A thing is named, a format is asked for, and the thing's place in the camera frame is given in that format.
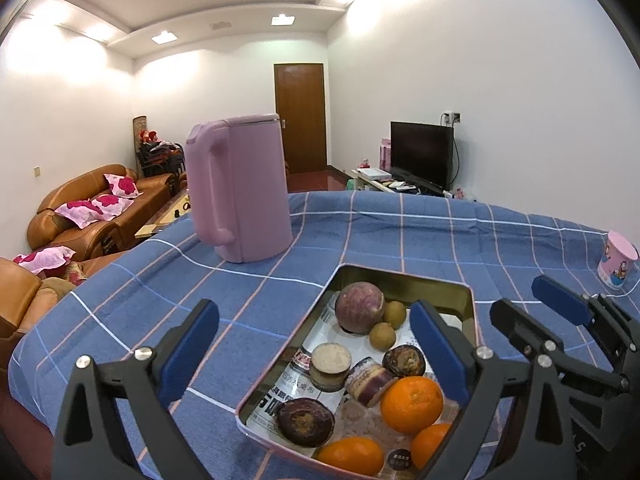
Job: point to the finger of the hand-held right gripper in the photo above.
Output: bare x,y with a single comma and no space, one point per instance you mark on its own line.
520,327
560,300

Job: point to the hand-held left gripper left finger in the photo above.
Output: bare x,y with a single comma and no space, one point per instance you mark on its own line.
192,355

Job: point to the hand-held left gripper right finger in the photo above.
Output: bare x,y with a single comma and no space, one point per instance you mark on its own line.
440,355

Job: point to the halved dark passion fruit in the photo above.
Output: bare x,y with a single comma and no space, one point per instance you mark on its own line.
305,421
404,361

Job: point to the large round orange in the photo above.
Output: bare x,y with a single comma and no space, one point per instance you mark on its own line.
412,404

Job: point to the small yellow fruit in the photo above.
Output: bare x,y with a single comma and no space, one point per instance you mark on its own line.
395,314

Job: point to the brown kiwi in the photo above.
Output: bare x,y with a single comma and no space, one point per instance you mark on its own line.
381,336

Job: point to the cut taro chunk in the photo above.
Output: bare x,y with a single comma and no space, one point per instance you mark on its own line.
369,379

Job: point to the pink metal tin box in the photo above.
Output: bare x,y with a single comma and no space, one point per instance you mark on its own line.
400,280

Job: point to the oval orange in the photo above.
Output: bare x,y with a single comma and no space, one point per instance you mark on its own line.
431,444
350,456

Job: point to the round purple turnip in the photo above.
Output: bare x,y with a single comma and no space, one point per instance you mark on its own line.
360,307

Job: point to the round cake jar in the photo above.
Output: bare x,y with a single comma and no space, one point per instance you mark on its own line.
330,366

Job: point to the pink cartoon mug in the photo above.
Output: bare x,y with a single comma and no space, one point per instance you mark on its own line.
617,262

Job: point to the blue checked tablecloth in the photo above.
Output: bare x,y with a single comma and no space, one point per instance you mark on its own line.
150,285

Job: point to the wooden coffee table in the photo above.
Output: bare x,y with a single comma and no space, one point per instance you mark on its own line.
165,216

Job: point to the long orange leather sofa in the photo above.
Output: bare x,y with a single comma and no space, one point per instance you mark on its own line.
145,197

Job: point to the pink electric kettle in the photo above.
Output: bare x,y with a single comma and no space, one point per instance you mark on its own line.
240,190

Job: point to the pink floral pillow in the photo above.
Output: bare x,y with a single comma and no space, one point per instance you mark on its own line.
42,258
77,212
112,201
122,185

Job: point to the white television stand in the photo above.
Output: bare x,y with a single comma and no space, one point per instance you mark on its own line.
385,186

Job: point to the orange leather armchair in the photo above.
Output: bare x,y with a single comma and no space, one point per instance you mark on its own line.
20,305

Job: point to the white flat box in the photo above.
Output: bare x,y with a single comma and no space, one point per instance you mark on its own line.
375,172

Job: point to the stack of dark chairs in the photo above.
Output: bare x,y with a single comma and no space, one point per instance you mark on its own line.
157,157

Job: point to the black flat television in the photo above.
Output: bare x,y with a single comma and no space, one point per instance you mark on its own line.
421,152

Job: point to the pink gift bag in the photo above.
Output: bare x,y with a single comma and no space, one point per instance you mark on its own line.
385,155

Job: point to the red flower decoration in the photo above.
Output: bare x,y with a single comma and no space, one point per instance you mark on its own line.
149,135

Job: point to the brown wooden door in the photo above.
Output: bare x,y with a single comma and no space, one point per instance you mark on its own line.
300,117

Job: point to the square ceiling light panel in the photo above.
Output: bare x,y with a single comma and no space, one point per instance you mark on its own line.
281,20
163,36

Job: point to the wall socket with plugs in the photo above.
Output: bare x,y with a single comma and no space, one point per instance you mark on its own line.
450,117

